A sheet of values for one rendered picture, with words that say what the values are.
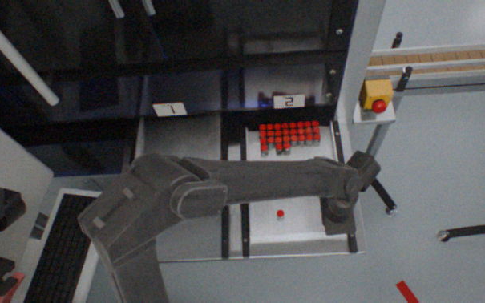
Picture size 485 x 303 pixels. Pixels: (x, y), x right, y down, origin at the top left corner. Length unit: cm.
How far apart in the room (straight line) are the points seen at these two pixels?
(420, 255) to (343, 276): 38
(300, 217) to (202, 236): 28
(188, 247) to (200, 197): 70
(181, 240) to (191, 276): 90
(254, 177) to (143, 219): 18
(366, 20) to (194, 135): 63
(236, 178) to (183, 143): 76
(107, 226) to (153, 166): 8
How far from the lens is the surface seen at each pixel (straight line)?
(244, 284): 200
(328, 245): 113
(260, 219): 114
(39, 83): 105
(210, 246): 114
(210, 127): 128
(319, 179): 69
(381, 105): 118
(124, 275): 49
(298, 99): 114
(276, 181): 60
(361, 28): 96
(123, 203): 47
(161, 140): 130
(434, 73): 139
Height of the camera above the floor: 197
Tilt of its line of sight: 62 degrees down
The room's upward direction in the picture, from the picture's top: 11 degrees counter-clockwise
